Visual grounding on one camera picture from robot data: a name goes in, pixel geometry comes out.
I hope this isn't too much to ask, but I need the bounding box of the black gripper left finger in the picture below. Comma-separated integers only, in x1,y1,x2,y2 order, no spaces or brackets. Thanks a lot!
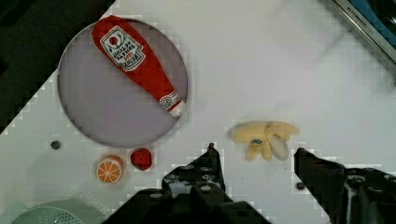
162,143,225,198

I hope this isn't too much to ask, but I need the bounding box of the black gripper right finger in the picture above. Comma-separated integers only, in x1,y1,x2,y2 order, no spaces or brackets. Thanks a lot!
293,147,396,224

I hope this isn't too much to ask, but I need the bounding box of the yellow plush banana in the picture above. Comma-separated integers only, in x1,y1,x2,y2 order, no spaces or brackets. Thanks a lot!
233,121,300,161

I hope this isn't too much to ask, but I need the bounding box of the small red strawberry toy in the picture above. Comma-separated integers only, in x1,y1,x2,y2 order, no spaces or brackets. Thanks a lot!
130,148,152,171

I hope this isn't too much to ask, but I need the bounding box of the orange slice toy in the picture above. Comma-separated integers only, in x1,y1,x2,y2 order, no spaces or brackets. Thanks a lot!
95,155,124,184

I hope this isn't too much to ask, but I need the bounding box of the grey round plate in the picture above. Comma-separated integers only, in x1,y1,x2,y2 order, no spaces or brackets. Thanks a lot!
58,19,188,147

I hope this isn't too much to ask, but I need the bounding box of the green oval colander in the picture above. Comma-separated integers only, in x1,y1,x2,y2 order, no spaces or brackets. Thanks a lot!
1,200,106,224

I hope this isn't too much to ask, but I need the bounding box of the red plush ketchup bottle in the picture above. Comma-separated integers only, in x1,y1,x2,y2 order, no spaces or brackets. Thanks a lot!
92,16,186,117

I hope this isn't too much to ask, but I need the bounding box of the silver black toaster oven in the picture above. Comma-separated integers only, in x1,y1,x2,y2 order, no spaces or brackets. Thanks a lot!
331,0,396,63

